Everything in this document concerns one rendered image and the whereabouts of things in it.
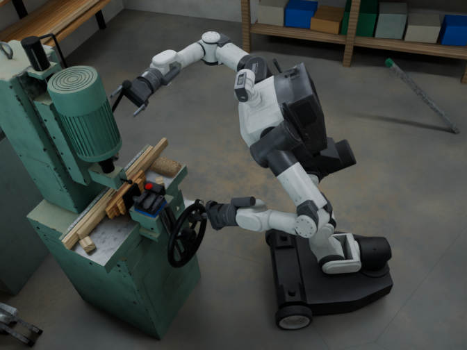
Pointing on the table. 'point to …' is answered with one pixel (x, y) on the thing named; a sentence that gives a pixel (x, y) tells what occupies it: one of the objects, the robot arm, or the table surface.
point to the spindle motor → (85, 112)
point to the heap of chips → (166, 167)
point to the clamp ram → (131, 196)
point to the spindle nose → (107, 165)
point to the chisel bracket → (113, 180)
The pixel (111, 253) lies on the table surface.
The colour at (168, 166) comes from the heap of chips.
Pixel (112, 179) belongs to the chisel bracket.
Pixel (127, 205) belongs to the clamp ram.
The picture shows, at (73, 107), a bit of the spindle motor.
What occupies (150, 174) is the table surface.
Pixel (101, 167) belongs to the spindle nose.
